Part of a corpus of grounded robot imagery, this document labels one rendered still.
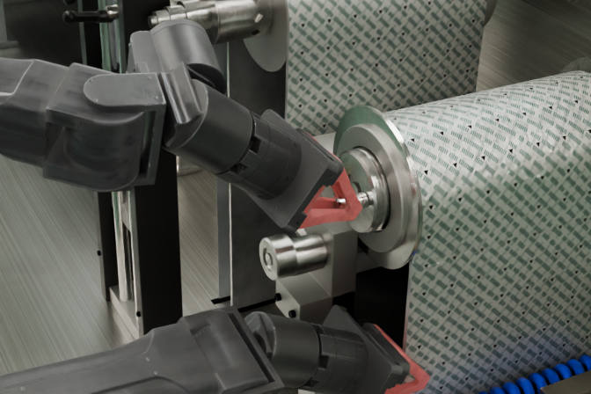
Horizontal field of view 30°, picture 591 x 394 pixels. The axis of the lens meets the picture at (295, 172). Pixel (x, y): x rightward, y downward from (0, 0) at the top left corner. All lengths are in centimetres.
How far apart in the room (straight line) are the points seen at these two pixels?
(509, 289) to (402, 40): 29
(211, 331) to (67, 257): 70
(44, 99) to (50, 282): 72
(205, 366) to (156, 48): 25
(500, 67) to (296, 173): 54
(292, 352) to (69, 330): 54
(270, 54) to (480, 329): 35
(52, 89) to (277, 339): 27
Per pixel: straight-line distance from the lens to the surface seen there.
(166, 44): 87
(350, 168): 96
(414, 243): 94
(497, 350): 109
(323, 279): 104
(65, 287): 148
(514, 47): 133
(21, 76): 81
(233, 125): 81
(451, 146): 95
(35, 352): 137
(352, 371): 95
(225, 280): 142
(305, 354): 92
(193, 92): 81
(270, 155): 84
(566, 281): 109
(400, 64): 117
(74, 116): 78
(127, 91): 79
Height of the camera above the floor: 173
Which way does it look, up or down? 29 degrees down
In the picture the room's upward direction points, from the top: 1 degrees clockwise
